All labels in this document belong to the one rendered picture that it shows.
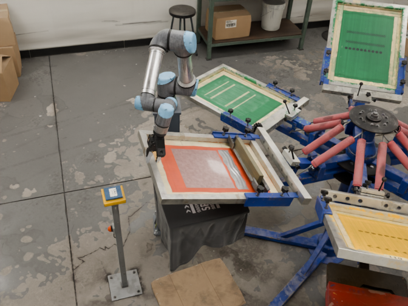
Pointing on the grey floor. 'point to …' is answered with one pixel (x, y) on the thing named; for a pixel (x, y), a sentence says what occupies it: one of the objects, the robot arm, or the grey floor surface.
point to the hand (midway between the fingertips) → (152, 163)
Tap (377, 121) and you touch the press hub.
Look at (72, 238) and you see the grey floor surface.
